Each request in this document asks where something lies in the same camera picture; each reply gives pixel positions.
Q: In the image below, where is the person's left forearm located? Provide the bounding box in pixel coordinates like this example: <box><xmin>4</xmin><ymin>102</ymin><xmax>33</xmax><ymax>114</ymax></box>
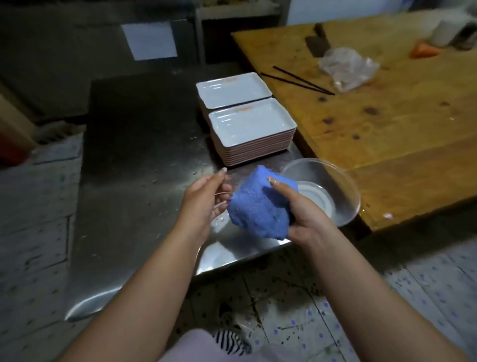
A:
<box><xmin>59</xmin><ymin>223</ymin><xmax>206</xmax><ymax>362</ymax></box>

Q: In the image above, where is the loose light floor tile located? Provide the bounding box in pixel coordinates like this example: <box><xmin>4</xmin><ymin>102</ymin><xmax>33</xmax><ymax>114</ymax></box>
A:
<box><xmin>31</xmin><ymin>140</ymin><xmax>82</xmax><ymax>165</ymax></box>

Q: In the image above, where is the red fire extinguisher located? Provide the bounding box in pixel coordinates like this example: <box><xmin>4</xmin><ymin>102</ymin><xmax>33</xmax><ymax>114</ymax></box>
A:
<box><xmin>0</xmin><ymin>132</ymin><xmax>30</xmax><ymax>167</ymax></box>

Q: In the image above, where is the striped garment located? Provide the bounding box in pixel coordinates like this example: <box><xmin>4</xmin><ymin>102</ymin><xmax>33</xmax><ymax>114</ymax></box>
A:
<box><xmin>212</xmin><ymin>330</ymin><xmax>252</xmax><ymax>355</ymax></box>

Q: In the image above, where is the person's right forearm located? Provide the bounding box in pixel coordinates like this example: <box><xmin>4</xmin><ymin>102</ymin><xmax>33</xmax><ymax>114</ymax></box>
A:
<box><xmin>305</xmin><ymin>223</ymin><xmax>470</xmax><ymax>362</ymax></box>

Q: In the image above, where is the beige side counter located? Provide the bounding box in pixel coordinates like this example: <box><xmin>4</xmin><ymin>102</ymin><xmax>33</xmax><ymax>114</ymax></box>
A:
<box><xmin>195</xmin><ymin>3</ymin><xmax>282</xmax><ymax>19</ymax></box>

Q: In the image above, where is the steel cleaver with dark handle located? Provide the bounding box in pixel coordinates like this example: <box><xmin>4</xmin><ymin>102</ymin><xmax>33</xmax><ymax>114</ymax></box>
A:
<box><xmin>305</xmin><ymin>23</ymin><xmax>332</xmax><ymax>59</ymax></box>

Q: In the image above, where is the white paper sheet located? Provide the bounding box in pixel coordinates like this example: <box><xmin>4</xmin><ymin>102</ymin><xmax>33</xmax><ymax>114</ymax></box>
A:
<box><xmin>121</xmin><ymin>21</ymin><xmax>178</xmax><ymax>62</ymax></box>

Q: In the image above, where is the stack of white plates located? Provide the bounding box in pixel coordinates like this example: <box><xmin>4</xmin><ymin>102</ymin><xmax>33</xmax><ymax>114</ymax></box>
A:
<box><xmin>208</xmin><ymin>97</ymin><xmax>298</xmax><ymax>168</ymax></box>
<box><xmin>196</xmin><ymin>72</ymin><xmax>275</xmax><ymax>120</ymax></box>

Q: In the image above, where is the crumpled clear plastic bag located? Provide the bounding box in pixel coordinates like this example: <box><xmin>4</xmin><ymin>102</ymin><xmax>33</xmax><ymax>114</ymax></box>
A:
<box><xmin>318</xmin><ymin>46</ymin><xmax>380</xmax><ymax>93</ymax></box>

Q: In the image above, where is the person's right hand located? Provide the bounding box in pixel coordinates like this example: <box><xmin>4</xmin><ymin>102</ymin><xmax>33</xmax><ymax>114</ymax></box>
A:
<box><xmin>268</xmin><ymin>177</ymin><xmax>338</xmax><ymax>249</ymax></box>

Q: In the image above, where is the grey brick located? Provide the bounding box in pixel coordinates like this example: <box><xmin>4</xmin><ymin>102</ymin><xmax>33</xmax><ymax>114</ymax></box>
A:
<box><xmin>35</xmin><ymin>123</ymin><xmax>86</xmax><ymax>144</ymax></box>

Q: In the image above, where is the white cup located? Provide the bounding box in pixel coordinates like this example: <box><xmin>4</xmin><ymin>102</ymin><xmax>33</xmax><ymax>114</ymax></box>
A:
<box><xmin>430</xmin><ymin>18</ymin><xmax>470</xmax><ymax>47</ymax></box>

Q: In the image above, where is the orange carrot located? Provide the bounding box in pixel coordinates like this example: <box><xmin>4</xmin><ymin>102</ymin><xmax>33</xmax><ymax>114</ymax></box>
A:
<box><xmin>409</xmin><ymin>40</ymin><xmax>440</xmax><ymax>59</ymax></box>

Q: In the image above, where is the stainless steel cabinet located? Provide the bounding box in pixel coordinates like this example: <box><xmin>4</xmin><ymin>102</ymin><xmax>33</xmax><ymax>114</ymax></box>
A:
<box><xmin>0</xmin><ymin>7</ymin><xmax>206</xmax><ymax>120</ymax></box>

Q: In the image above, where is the blue cloth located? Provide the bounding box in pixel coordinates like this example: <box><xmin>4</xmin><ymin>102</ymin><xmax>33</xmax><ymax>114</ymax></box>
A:
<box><xmin>227</xmin><ymin>165</ymin><xmax>301</xmax><ymax>241</ymax></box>

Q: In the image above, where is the person's left hand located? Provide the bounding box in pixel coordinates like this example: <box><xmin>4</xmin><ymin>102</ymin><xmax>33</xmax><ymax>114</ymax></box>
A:
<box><xmin>175</xmin><ymin>168</ymin><xmax>235</xmax><ymax>243</ymax></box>

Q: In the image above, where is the wooden table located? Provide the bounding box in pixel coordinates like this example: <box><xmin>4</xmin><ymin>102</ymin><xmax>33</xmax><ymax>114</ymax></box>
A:
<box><xmin>231</xmin><ymin>9</ymin><xmax>477</xmax><ymax>232</ymax></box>

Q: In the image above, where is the clear glass bowl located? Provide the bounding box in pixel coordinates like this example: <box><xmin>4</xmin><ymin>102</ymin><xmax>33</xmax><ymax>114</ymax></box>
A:
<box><xmin>279</xmin><ymin>158</ymin><xmax>361</xmax><ymax>228</ymax></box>

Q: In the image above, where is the steel work table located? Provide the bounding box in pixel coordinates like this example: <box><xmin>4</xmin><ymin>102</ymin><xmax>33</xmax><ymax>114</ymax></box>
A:
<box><xmin>64</xmin><ymin>63</ymin><xmax>303</xmax><ymax>323</ymax></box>

